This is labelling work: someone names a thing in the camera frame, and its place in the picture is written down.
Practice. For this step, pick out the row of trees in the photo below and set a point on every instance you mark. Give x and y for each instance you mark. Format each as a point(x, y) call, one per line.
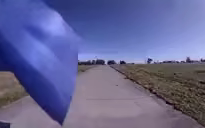
point(183, 61)
point(96, 62)

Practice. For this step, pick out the grey concrete path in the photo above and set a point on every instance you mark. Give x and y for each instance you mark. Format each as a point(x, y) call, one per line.
point(116, 100)

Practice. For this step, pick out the blue cloth flag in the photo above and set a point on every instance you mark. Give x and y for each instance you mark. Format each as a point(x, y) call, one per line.
point(36, 56)

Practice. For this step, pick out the dry grass field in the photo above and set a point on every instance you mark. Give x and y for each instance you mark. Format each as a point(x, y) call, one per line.
point(176, 81)
point(3, 88)

